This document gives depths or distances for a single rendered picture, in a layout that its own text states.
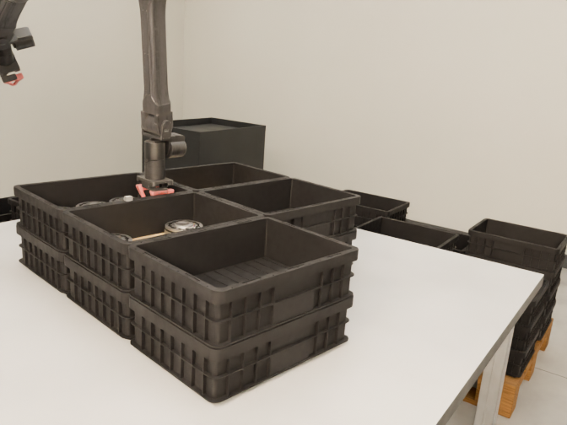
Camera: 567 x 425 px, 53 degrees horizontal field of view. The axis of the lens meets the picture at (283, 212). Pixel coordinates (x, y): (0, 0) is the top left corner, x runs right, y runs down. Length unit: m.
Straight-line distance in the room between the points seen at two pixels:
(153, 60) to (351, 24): 3.47
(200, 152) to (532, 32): 2.48
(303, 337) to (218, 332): 0.24
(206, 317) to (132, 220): 0.58
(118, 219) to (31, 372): 0.47
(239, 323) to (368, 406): 0.29
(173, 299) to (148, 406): 0.19
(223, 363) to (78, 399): 0.27
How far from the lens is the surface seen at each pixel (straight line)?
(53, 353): 1.29
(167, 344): 1.16
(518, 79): 4.40
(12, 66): 2.17
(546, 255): 2.74
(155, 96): 1.57
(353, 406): 1.12
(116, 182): 1.84
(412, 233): 2.76
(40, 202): 1.55
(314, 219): 1.58
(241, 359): 1.08
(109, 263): 1.28
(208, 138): 3.14
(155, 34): 1.54
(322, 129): 5.01
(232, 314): 1.01
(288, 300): 1.11
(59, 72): 5.09
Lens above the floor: 1.32
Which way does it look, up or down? 15 degrees down
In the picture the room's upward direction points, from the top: 4 degrees clockwise
